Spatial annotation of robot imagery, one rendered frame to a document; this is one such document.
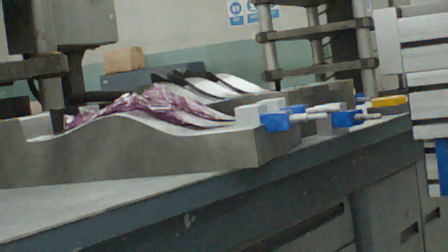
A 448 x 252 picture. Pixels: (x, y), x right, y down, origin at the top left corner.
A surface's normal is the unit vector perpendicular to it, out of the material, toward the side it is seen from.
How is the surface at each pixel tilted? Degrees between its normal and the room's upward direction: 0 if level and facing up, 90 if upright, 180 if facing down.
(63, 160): 90
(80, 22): 90
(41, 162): 90
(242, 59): 90
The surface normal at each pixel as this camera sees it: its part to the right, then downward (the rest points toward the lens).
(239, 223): 0.84, -0.07
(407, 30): -0.44, 0.11
